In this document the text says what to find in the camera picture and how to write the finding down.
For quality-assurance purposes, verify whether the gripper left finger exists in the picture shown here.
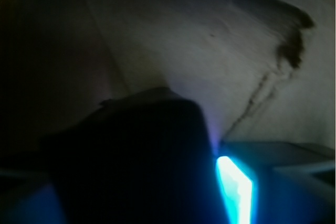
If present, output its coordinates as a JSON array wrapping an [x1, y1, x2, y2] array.
[[1, 168, 66, 223]]

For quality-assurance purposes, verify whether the gripper right finger with light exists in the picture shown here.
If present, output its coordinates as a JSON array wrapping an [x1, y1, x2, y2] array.
[[215, 141, 335, 223]]

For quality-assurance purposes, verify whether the black box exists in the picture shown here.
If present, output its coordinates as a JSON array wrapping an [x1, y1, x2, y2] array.
[[40, 88, 228, 223]]

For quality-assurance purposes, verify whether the brown paper bin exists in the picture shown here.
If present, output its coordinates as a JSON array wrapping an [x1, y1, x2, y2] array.
[[1, 0, 335, 156]]

